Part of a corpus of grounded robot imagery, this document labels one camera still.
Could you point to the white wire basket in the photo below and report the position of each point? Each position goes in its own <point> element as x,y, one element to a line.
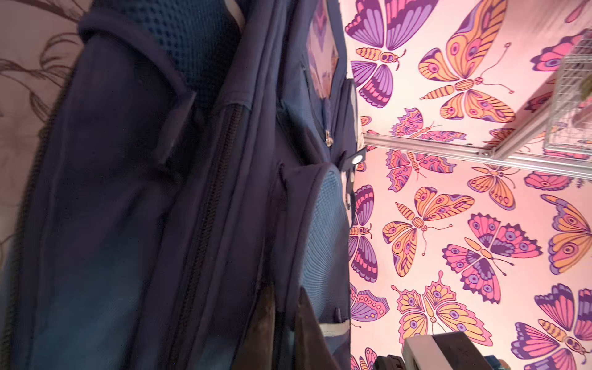
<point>569,120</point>

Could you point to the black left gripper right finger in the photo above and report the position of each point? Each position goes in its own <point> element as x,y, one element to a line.
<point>310,348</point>

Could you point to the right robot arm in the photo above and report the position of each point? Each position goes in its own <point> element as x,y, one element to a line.
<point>448,351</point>

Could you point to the aluminium frame crossbar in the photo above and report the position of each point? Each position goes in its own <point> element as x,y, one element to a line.
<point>532,162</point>

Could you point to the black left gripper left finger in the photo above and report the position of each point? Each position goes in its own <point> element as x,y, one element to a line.
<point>257,348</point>

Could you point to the navy blue backpack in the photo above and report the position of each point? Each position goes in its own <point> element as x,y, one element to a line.
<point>189,153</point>

